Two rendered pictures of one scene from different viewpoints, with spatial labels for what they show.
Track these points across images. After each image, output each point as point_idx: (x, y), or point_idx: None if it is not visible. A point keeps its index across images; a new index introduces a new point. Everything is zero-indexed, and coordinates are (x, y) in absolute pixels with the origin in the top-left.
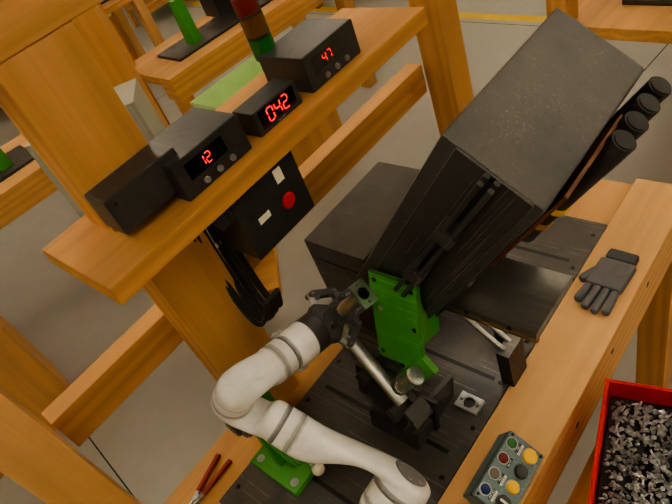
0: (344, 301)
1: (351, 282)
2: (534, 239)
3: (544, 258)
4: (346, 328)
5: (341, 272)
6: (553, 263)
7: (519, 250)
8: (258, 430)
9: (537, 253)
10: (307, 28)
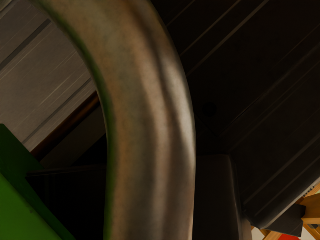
0: (180, 213)
1: (229, 18)
2: (77, 105)
3: (41, 120)
4: (44, 8)
5: (288, 22)
6: (27, 130)
7: (73, 92)
8: None
9: (54, 112)
10: None
